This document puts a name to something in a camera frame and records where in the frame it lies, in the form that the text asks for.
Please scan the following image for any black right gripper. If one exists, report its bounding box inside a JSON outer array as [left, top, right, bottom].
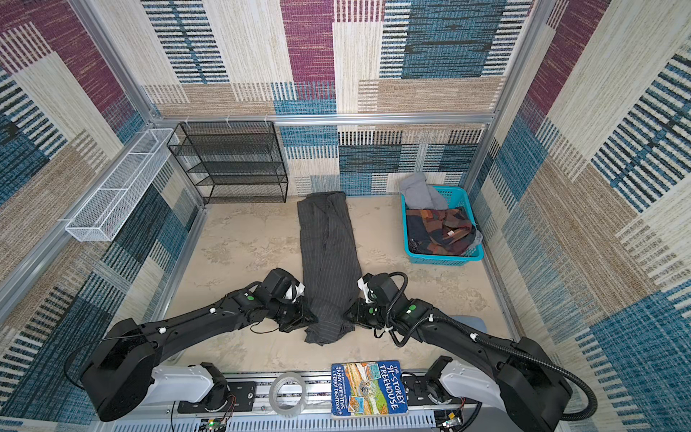
[[342, 298, 393, 329]]

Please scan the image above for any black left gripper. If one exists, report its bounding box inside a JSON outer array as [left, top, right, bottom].
[[268, 295, 320, 331]]

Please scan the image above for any dark grey pinstripe shirt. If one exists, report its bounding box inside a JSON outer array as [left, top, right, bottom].
[[297, 192, 363, 346]]

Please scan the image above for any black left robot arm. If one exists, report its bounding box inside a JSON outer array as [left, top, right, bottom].
[[79, 268, 318, 422]]

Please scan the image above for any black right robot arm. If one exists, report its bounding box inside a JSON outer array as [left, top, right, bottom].
[[345, 272, 573, 431]]

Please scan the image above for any treehouse paperback book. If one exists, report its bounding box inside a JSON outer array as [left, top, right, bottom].
[[330, 360, 408, 419]]

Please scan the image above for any clear tape roll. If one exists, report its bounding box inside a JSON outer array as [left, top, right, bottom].
[[268, 372, 308, 419]]

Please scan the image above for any blue oval case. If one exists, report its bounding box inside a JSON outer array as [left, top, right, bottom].
[[453, 316, 487, 333]]

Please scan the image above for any teal plastic laundry basket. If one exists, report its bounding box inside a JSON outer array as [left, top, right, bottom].
[[401, 185, 484, 266]]

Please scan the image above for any plaid red brown shirt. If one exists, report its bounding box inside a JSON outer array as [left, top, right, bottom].
[[405, 207, 482, 257]]

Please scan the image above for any light grey shirt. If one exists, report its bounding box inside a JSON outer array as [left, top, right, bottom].
[[399, 172, 448, 211]]

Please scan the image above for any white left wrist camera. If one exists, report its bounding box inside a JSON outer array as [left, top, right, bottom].
[[284, 282, 305, 302]]

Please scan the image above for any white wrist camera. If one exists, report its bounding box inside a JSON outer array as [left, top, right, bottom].
[[284, 282, 305, 302], [357, 277, 374, 303]]

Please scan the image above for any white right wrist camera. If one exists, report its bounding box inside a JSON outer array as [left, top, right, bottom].
[[357, 277, 374, 303]]

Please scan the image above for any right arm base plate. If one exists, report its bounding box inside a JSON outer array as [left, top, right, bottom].
[[401, 371, 477, 407]]

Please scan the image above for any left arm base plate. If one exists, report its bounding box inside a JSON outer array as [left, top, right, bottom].
[[176, 381, 257, 415]]

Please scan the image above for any black wire shelf rack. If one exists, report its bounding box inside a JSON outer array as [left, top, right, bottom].
[[167, 121, 289, 204]]

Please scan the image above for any white wire mesh tray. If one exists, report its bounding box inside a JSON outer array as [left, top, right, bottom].
[[66, 129, 173, 242]]

